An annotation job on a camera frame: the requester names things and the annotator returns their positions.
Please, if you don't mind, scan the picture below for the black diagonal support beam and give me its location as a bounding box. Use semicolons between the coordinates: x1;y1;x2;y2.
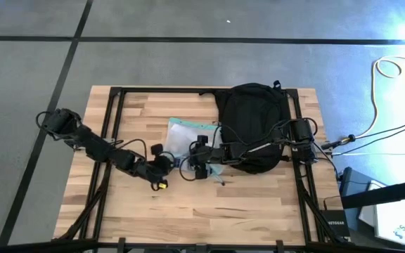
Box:
341;177;405;210

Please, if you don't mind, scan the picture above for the white mesh pouch teal trim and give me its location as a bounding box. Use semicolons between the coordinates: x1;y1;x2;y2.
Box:
162;117;227;187

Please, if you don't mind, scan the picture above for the thin black floor cable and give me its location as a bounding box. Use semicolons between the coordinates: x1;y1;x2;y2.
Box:
339;122;405;155

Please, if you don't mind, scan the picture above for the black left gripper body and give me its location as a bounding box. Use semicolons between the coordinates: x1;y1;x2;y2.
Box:
145;142;176;193

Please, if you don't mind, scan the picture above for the white box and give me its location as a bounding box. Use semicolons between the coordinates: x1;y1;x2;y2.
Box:
359;198;405;251

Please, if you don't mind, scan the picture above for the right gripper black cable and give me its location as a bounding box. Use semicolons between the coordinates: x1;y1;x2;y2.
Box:
179;154;198;182

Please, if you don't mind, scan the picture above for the grey-blue case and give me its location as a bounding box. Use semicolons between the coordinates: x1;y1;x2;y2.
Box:
337;167;378;197

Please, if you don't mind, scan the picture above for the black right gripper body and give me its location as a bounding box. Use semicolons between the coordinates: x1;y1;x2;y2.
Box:
192;135;226;180

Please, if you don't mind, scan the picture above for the cream floor cable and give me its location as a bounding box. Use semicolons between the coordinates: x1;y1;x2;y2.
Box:
359;56;405;140

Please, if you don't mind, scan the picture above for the black backpack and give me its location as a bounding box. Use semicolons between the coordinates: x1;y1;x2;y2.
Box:
198;79;294;176

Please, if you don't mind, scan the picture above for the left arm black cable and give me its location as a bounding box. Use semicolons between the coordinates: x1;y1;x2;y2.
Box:
116;138;149;159

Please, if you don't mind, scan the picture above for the black Netgear box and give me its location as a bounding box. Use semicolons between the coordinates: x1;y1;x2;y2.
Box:
320;209;351;238

